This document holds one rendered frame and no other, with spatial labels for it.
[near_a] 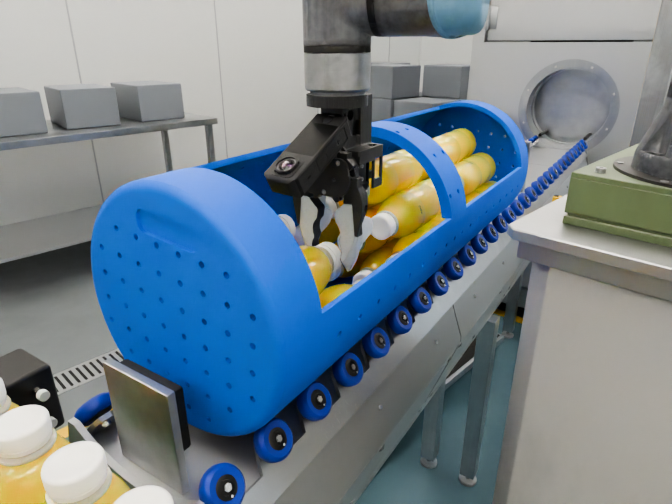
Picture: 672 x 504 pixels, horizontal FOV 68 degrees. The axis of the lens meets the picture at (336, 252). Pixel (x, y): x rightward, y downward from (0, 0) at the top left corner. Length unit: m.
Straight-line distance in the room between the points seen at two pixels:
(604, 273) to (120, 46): 3.89
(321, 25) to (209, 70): 4.01
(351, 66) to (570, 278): 0.35
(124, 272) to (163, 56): 3.83
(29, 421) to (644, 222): 0.61
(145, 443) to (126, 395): 0.06
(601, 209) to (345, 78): 0.33
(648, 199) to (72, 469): 0.58
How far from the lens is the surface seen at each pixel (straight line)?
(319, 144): 0.55
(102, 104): 3.33
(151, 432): 0.56
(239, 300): 0.45
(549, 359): 0.69
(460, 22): 0.54
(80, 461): 0.40
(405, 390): 0.80
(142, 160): 4.31
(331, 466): 0.66
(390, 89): 4.34
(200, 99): 4.51
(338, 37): 0.56
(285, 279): 0.45
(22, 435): 0.44
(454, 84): 4.47
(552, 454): 0.77
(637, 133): 1.72
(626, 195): 0.64
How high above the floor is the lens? 1.35
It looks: 23 degrees down
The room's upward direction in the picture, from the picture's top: straight up
